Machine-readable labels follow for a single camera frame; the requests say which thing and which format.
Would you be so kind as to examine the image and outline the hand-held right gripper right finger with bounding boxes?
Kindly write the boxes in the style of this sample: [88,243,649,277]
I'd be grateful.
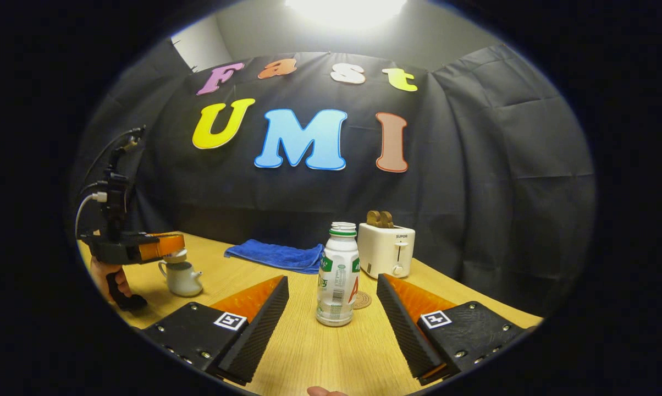
[376,273,538,386]

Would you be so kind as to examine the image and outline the blue towel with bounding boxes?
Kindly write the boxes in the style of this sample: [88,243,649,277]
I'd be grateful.
[224,239,325,275]

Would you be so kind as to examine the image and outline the white teacup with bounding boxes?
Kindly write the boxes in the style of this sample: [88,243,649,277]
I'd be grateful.
[158,260,204,298]

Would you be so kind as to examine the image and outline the white cable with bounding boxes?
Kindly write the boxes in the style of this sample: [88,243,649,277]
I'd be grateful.
[75,191,108,240]

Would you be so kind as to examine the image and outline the black cable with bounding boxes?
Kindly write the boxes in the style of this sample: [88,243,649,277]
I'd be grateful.
[81,126,146,194]

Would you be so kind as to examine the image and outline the white toaster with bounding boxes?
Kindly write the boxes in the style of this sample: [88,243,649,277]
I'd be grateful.
[357,223,416,279]

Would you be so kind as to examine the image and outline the long ceiling light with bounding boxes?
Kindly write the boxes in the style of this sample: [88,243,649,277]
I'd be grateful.
[284,0,409,28]

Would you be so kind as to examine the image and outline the white plastic water bottle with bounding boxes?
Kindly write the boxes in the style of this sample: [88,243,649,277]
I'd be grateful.
[316,222,361,328]

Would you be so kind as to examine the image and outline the black backdrop cloth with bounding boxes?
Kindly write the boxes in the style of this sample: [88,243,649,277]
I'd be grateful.
[70,41,595,317]

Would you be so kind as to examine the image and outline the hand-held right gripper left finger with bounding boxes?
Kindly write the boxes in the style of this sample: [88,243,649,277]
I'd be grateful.
[139,275,290,387]

